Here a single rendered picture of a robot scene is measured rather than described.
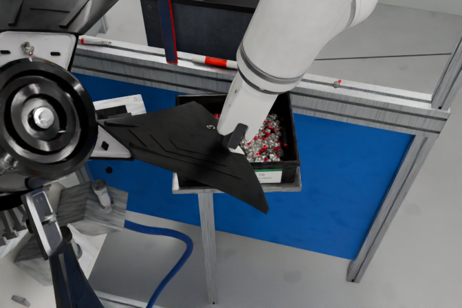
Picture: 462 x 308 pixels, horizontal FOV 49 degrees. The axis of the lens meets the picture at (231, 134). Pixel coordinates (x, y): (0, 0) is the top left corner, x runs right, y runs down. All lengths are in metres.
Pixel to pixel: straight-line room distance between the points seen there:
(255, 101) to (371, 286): 1.23
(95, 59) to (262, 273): 0.93
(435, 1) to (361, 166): 1.57
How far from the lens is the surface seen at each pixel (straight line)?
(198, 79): 1.05
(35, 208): 0.52
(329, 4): 0.50
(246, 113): 0.61
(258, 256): 1.74
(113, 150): 0.59
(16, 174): 0.49
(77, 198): 0.78
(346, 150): 1.17
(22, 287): 0.79
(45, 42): 0.61
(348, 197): 1.33
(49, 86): 0.52
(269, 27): 0.53
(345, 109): 1.04
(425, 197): 1.97
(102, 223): 0.77
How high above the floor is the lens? 1.59
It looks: 53 degrees down
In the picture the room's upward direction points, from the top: straight up
